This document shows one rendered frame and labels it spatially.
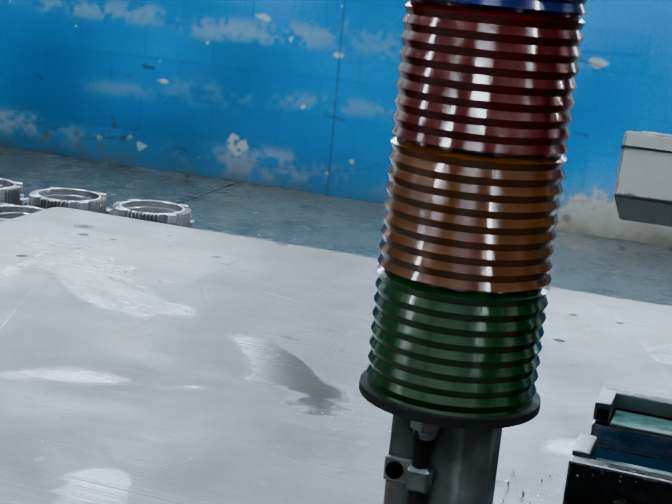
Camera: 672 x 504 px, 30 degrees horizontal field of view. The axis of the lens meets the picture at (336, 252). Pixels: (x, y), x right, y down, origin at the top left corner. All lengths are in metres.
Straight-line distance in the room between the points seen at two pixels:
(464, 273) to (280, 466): 0.58
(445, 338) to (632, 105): 5.80
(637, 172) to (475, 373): 0.52
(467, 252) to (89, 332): 0.89
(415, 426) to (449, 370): 0.03
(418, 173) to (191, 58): 6.37
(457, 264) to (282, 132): 6.20
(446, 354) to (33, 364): 0.78
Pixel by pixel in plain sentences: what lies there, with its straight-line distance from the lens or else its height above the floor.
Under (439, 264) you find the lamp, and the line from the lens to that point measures 0.41.
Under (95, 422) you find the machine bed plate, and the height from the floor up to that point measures 0.80.
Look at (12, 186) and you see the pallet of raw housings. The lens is 3.29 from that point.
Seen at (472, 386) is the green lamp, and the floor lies 1.04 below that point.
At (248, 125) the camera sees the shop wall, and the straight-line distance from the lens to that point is 6.67.
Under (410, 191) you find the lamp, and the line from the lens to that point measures 0.41.
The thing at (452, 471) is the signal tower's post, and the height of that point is 1.01.
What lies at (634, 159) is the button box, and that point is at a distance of 0.92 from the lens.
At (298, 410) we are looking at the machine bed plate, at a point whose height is 0.80.
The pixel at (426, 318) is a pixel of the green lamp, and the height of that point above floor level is 1.06.
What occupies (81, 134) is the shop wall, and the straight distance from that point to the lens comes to 7.10.
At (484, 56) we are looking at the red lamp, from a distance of 0.40.
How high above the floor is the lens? 1.17
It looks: 13 degrees down
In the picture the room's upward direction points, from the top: 5 degrees clockwise
